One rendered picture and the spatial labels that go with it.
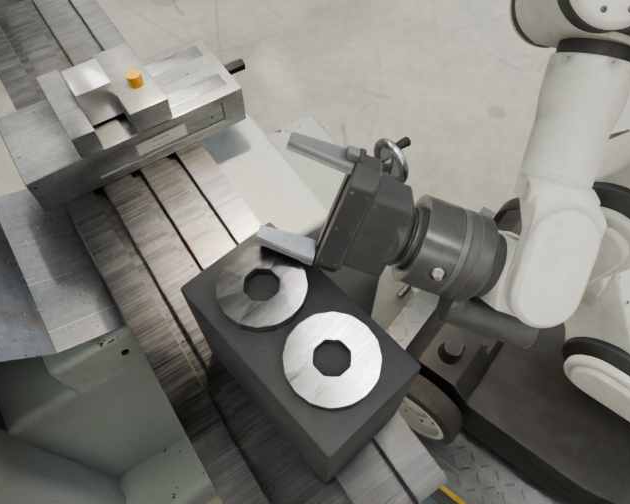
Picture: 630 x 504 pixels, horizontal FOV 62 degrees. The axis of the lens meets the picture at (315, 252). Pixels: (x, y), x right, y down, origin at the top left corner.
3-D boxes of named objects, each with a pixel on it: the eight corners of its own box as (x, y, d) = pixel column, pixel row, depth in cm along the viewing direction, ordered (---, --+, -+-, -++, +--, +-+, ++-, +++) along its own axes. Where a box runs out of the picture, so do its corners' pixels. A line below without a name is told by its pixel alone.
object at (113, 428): (314, 244, 170) (314, 107, 118) (374, 321, 156) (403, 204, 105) (75, 381, 147) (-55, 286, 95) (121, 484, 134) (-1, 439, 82)
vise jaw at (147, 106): (133, 61, 86) (126, 41, 82) (174, 118, 80) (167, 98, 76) (99, 75, 84) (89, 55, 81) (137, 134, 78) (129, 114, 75)
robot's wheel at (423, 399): (452, 434, 115) (476, 413, 98) (440, 453, 113) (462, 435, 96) (377, 378, 121) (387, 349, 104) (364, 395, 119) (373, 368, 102)
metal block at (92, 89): (108, 89, 82) (94, 57, 77) (124, 112, 79) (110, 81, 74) (76, 102, 80) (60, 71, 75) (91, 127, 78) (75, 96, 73)
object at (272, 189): (242, 136, 114) (235, 94, 103) (334, 252, 99) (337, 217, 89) (14, 247, 100) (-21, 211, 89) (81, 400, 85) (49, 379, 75)
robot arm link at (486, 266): (482, 218, 45) (597, 259, 47) (448, 197, 56) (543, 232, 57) (431, 332, 48) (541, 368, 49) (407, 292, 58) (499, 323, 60)
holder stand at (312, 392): (280, 293, 73) (269, 212, 55) (396, 413, 65) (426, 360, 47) (210, 350, 69) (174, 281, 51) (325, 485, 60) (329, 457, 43)
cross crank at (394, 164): (387, 154, 132) (393, 120, 121) (417, 185, 127) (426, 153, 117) (335, 182, 127) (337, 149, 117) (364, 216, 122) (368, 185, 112)
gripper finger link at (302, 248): (255, 239, 50) (315, 259, 51) (260, 221, 53) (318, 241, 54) (250, 251, 51) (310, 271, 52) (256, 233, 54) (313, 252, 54)
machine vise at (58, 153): (206, 68, 95) (194, 14, 86) (247, 119, 89) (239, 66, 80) (15, 150, 86) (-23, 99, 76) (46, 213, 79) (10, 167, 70)
